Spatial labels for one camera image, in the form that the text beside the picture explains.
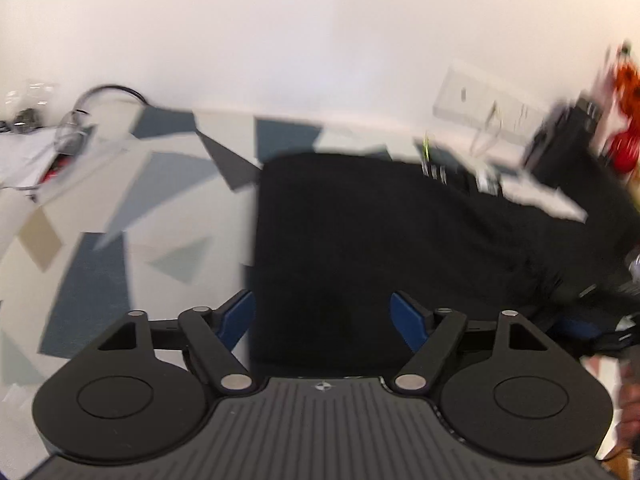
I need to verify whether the black hooded sweatshirt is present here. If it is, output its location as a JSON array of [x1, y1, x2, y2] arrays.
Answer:
[[248, 153, 620, 376]]

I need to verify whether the person's right hand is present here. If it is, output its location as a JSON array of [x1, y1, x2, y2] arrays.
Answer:
[[617, 363, 640, 448]]

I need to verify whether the geometric pattern tablecloth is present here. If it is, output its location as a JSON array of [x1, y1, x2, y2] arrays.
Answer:
[[0, 106, 591, 411]]

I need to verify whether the black water bottle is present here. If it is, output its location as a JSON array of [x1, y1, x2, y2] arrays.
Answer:
[[523, 92, 602, 188]]

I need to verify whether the red flower vase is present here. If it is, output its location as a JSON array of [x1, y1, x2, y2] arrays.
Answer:
[[606, 130, 639, 176]]

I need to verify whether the white wall socket panel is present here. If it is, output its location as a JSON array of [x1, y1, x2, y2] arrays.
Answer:
[[433, 63, 549, 145]]

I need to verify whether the black cable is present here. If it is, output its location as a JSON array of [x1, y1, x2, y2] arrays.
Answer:
[[71, 83, 151, 116]]

